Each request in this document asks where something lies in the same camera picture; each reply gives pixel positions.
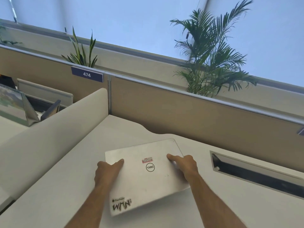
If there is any person's right hand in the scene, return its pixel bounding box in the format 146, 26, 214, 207
167, 153, 199, 182

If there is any person's left hand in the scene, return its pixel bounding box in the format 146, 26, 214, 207
94, 158, 124, 188

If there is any silver laptop with stickers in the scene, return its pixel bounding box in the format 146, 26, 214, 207
105, 138, 191, 217

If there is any person's right forearm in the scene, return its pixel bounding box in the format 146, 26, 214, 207
190, 173, 249, 228

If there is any person's left forearm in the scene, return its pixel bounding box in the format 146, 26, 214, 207
63, 181, 115, 228

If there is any beige office partition panel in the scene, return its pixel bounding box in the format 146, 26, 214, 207
0, 44, 109, 103
111, 76, 304, 174

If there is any cream desk divider screen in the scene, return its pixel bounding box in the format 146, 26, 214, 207
0, 88, 110, 200

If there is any tall green palm plant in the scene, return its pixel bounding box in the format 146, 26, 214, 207
170, 0, 258, 98

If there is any green snake plant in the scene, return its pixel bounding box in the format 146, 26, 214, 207
61, 26, 98, 69

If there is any standing desk calendar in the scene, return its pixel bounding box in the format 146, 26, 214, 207
0, 83, 40, 127

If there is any black and orange object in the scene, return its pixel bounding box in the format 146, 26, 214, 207
0, 74, 14, 88

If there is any desk cable slot opening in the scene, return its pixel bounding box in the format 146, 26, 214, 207
210, 150, 304, 188

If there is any black stand bracket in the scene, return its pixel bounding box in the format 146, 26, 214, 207
40, 100, 62, 122

